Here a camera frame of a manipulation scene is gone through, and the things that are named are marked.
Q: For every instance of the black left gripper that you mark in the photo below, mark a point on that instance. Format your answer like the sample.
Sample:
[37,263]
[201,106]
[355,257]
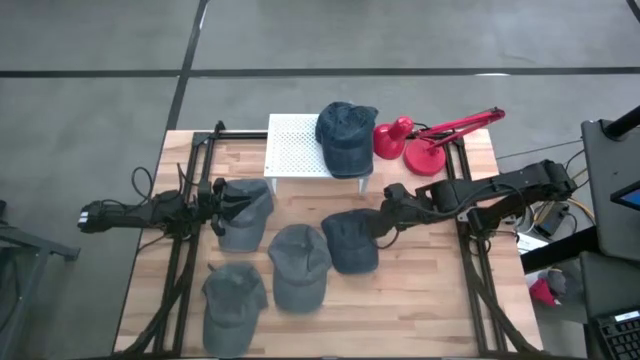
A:
[210,202]

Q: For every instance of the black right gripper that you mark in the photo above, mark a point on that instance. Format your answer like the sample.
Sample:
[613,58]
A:
[407,210]

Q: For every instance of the grey cotton cap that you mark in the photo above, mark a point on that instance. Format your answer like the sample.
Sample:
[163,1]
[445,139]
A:
[299,270]
[232,310]
[247,230]

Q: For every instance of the dark blue denim cap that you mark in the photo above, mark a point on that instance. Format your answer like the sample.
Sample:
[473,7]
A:
[346,140]
[350,247]

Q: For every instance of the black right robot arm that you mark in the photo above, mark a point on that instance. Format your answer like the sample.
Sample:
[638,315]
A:
[500,192]

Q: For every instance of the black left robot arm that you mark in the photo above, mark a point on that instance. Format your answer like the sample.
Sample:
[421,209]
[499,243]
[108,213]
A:
[130,215]

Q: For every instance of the white perforated metal shelf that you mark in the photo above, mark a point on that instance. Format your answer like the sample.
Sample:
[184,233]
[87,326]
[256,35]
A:
[292,147]

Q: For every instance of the red desk lamp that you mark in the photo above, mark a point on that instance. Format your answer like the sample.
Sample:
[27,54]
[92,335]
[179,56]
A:
[425,157]

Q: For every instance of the white paper sheet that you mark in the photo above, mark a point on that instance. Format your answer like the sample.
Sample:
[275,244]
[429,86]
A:
[532,244]

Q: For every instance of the black power box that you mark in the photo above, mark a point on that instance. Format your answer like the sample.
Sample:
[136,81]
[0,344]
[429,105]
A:
[551,222]

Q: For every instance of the red cloth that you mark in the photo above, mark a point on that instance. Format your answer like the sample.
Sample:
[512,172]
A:
[542,292]

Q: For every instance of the grey cloth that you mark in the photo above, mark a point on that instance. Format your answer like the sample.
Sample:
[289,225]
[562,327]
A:
[557,282]

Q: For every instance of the grey metal stand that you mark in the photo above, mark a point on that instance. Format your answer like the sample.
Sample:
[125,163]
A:
[30,245]

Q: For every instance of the grey workstation desk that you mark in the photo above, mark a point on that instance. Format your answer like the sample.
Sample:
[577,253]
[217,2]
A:
[612,225]

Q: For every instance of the tablet with blue screen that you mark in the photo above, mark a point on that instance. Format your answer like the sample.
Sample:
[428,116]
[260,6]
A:
[631,197]

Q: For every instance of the black round pole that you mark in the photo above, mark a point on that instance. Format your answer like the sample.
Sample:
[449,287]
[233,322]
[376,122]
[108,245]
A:
[622,125]

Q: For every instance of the black keyboard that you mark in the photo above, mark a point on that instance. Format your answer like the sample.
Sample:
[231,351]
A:
[622,337]

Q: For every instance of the black aluminium table frame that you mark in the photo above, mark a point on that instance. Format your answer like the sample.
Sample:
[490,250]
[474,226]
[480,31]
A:
[235,135]

